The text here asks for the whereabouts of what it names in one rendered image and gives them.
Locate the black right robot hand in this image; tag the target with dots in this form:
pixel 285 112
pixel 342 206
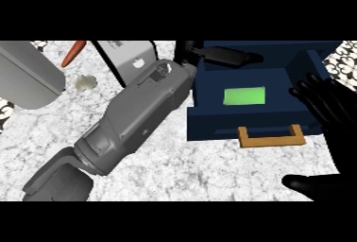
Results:
pixel 340 126

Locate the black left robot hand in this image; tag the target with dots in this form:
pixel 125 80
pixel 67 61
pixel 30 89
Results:
pixel 228 56

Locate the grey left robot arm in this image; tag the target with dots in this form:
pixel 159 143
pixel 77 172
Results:
pixel 135 110

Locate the navy blue drawer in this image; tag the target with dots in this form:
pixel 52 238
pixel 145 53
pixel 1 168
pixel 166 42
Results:
pixel 275 78
pixel 209 123

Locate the navy blue drawer front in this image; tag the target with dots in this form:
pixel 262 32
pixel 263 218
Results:
pixel 209 123

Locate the white cup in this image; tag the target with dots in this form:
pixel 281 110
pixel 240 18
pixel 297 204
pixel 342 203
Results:
pixel 86 82

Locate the navy blue cabinet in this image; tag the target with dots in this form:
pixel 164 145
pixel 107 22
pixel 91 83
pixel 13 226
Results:
pixel 288 52

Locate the green flat block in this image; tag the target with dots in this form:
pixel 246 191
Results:
pixel 246 95

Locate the pale grey box appliance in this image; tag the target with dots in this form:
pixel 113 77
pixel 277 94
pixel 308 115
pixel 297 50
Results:
pixel 132 58

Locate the grey rounded appliance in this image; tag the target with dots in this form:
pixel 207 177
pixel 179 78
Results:
pixel 26 75

